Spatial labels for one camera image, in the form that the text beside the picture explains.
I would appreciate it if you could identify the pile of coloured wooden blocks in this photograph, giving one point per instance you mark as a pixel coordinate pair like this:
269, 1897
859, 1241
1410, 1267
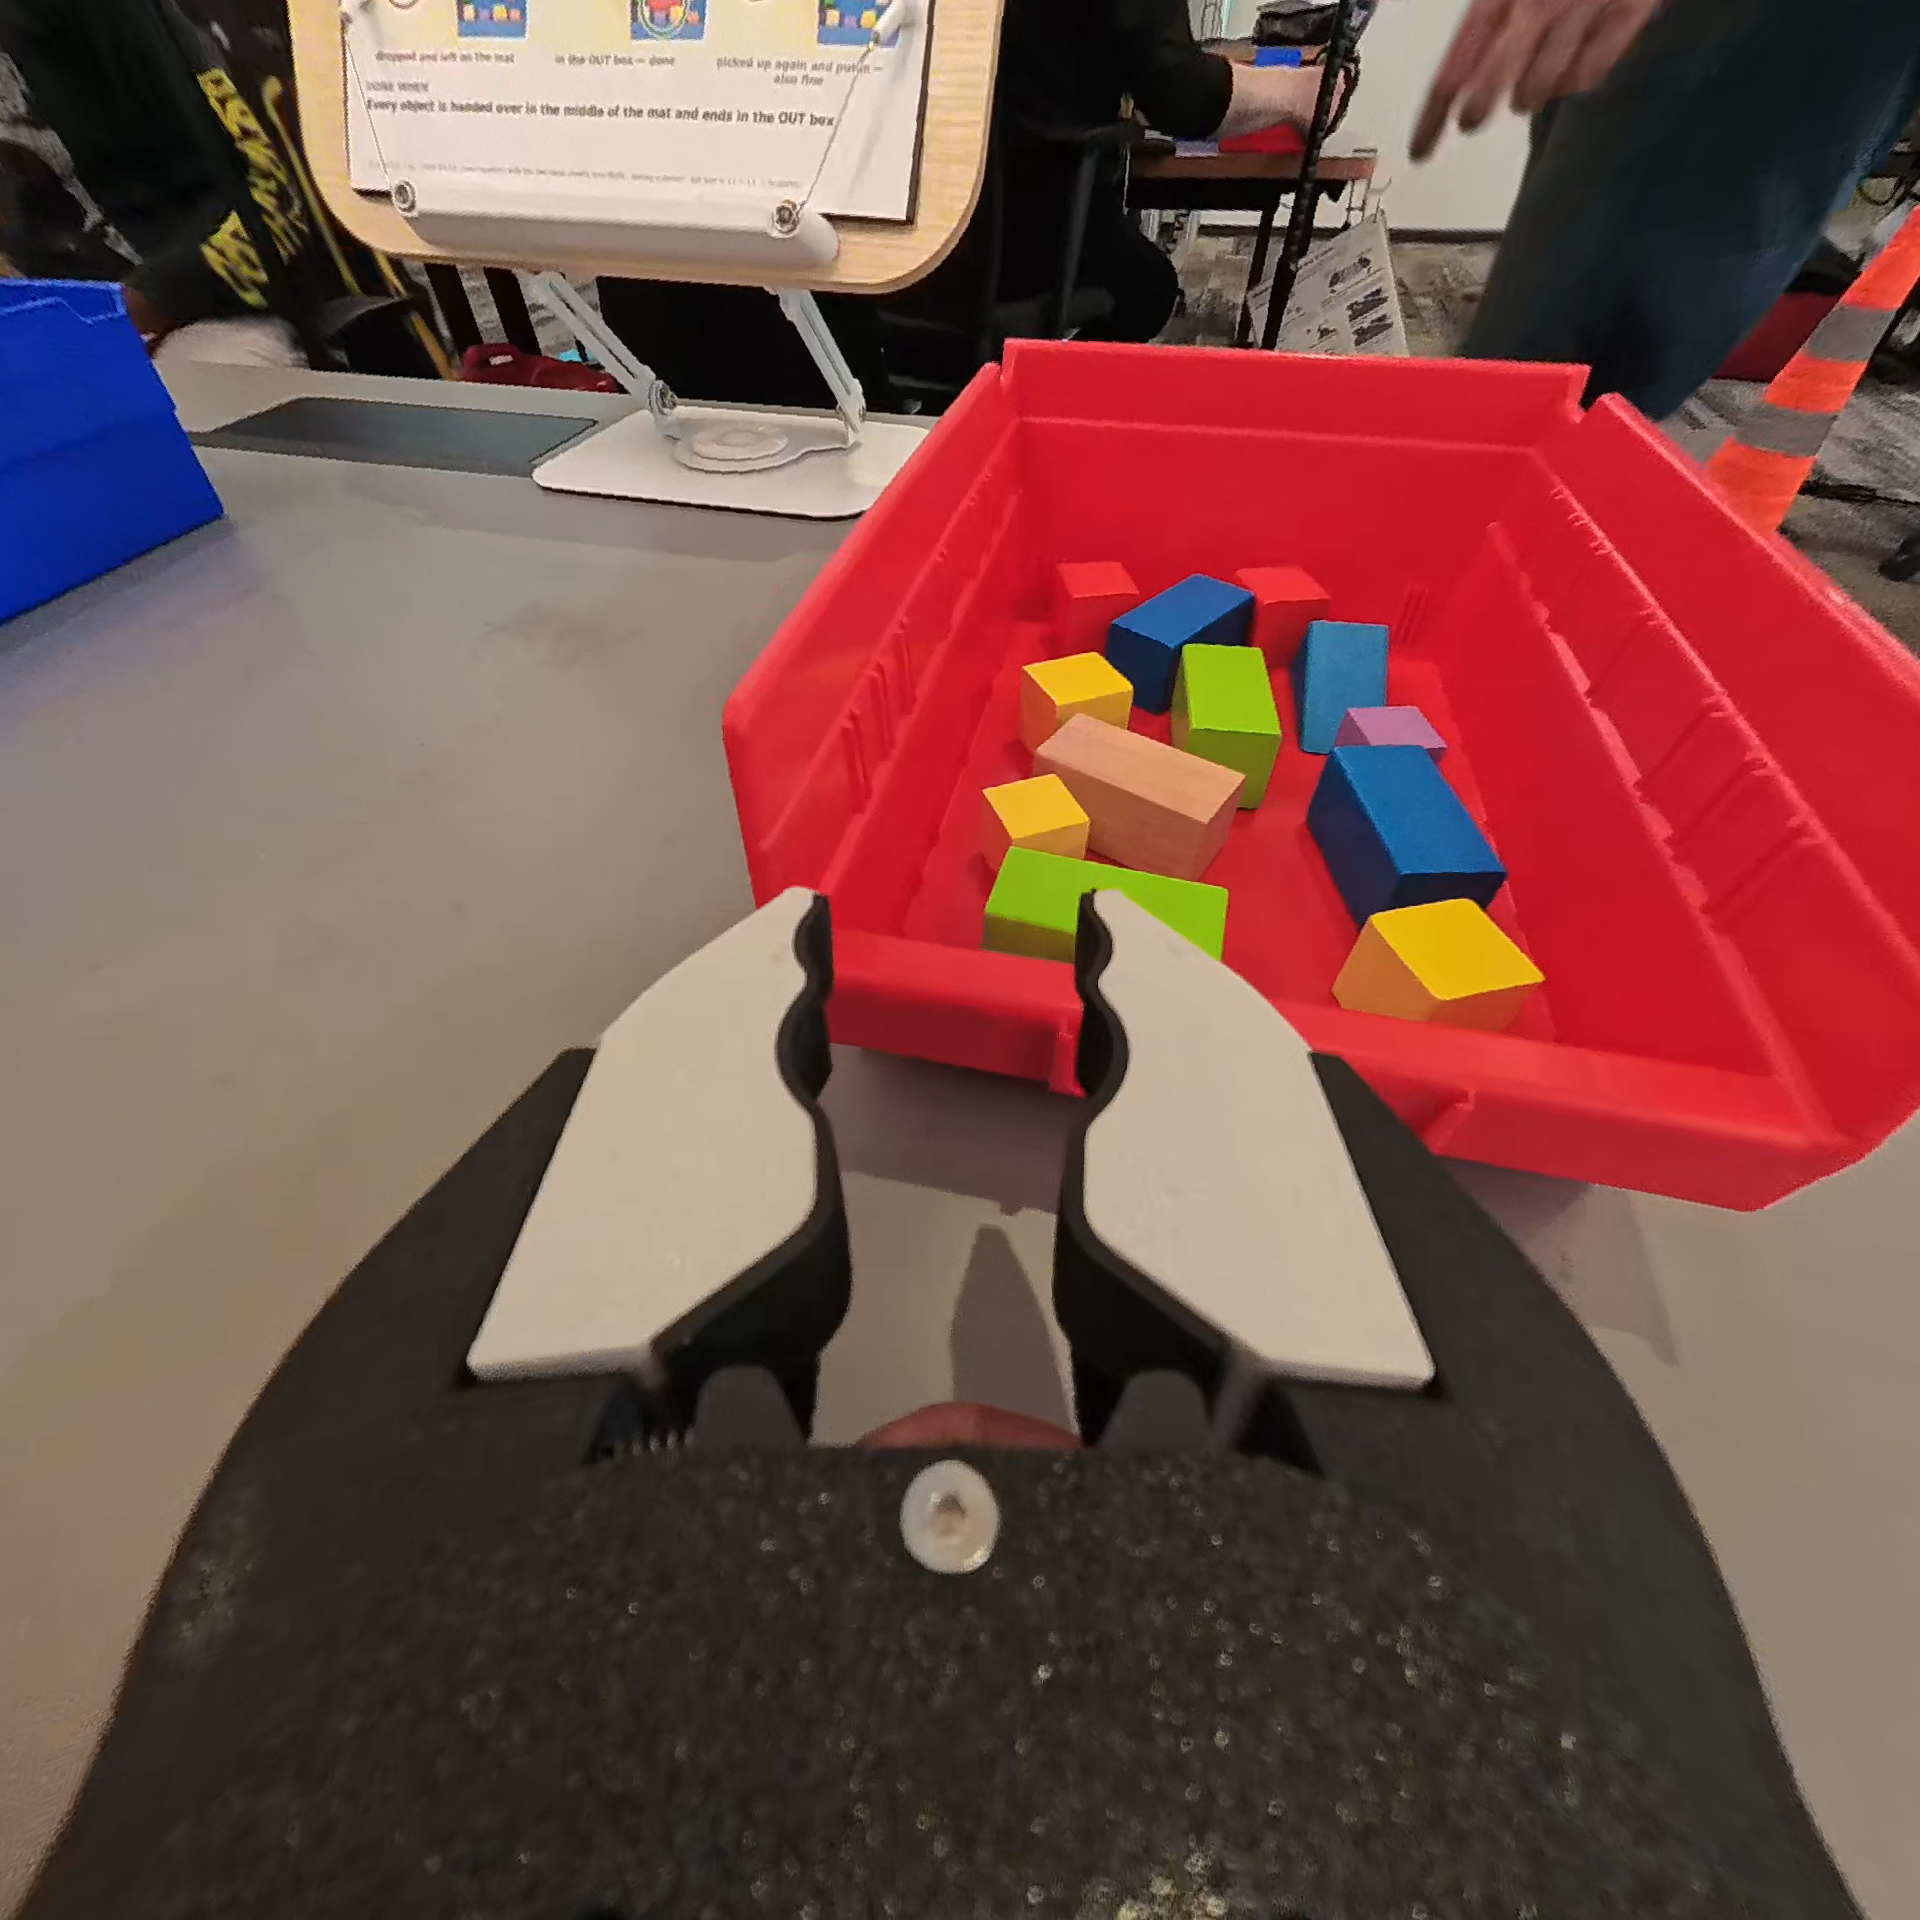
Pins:
1200, 780

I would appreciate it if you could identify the grey desk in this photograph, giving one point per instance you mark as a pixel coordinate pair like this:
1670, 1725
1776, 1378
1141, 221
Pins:
362, 780

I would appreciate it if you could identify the white floor sign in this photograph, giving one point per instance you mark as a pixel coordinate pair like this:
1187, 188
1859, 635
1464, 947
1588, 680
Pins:
1344, 296

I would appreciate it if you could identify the instruction sheet board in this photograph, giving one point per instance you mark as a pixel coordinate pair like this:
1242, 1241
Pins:
646, 121

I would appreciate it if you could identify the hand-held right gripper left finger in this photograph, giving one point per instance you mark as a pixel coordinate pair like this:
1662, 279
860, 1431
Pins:
662, 1187

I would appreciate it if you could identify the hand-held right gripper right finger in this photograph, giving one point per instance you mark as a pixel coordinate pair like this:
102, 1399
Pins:
1237, 1187

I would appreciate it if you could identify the blue plastic bin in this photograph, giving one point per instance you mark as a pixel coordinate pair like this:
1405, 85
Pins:
93, 450

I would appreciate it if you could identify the red plastic bin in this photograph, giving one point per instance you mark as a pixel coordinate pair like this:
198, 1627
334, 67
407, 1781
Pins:
1740, 872

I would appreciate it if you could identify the white board stand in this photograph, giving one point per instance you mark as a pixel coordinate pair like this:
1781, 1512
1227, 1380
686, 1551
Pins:
736, 450

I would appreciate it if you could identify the red floor object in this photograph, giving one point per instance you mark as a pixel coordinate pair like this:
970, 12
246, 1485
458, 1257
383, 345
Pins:
1816, 376

